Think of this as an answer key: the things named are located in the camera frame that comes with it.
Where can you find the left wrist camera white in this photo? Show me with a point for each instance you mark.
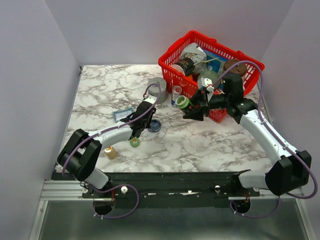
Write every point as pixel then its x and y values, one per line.
pixel 150 99

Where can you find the green melon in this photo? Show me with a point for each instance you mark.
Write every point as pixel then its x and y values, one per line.
pixel 212 76

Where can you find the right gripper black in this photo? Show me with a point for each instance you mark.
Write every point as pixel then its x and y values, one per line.
pixel 201 99

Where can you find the black table front frame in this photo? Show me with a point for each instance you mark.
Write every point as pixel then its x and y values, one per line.
pixel 163 190

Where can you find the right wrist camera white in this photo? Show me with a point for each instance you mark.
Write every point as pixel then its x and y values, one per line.
pixel 205 84

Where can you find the aluminium rail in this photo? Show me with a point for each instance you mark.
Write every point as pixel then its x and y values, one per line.
pixel 70 190

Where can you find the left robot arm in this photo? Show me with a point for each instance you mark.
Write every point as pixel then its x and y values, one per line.
pixel 80 154

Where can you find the grey printed pouch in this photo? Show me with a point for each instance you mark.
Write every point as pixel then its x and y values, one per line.
pixel 194 52

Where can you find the red shopping basket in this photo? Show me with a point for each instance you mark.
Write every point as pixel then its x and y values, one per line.
pixel 189 87

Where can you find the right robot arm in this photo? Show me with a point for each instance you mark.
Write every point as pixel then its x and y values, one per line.
pixel 290 166

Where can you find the green bottle cap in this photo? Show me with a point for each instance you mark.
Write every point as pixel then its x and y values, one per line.
pixel 134 142

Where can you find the dark blue round dish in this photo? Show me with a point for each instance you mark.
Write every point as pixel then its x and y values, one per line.
pixel 155 125

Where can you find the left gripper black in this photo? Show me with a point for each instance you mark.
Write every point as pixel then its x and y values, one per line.
pixel 150 118

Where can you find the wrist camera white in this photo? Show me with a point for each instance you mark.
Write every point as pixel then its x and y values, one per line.
pixel 150 99
pixel 205 84

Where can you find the red bull can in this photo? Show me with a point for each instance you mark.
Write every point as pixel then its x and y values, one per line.
pixel 176 96

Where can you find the brown lid white tub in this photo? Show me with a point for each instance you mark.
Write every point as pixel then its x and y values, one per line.
pixel 236 68

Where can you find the blue box in basket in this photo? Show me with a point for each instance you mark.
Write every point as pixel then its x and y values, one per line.
pixel 215 62

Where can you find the light blue rectangular tray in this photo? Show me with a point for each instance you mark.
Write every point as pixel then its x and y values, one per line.
pixel 123 113

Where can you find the grey toilet paper roll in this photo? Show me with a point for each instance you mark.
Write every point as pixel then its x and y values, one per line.
pixel 156 91

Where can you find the amber pill bottle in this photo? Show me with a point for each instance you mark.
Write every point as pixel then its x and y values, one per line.
pixel 110 152

